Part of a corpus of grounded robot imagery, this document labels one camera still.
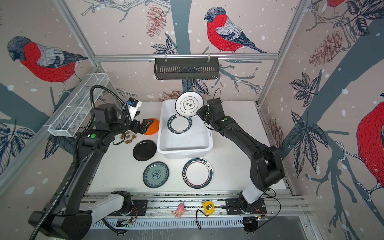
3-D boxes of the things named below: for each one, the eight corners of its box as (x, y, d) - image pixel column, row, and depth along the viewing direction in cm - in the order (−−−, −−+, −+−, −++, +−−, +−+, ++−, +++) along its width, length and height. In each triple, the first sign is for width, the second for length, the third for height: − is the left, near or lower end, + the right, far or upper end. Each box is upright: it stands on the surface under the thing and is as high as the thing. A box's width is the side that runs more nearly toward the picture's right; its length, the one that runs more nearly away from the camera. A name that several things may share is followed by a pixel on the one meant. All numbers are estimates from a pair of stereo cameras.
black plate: (132, 161, 91) (130, 159, 89) (137, 141, 100) (136, 139, 98) (153, 161, 91) (152, 159, 89) (157, 141, 100) (156, 139, 98)
